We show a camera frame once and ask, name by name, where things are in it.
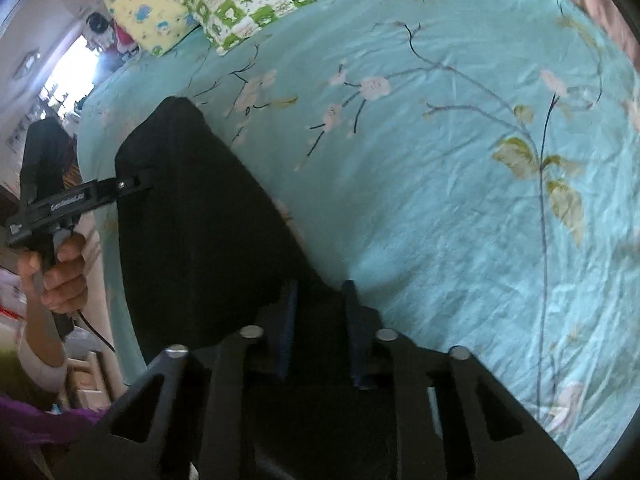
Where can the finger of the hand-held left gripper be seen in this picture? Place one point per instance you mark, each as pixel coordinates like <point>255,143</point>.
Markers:
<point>131,184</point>

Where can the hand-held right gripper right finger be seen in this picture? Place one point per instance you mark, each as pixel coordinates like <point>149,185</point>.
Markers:
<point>352,320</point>

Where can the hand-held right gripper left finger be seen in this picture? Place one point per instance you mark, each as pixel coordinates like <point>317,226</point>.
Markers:
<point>286,320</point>

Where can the black pants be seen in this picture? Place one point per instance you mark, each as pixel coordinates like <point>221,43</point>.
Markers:
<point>200,240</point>

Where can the person's left forearm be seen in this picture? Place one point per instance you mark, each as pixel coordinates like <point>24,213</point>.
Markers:
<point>42,345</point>

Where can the person's left hand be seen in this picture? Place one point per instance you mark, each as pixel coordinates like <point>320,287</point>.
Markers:
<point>62,280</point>

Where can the teal floral bed sheet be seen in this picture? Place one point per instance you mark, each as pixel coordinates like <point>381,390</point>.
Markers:
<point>400,160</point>

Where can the yellow printed pillow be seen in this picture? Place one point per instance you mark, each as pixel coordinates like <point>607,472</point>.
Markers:
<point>145,5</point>

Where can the pink blanket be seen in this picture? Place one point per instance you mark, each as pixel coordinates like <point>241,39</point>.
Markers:
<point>595,0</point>

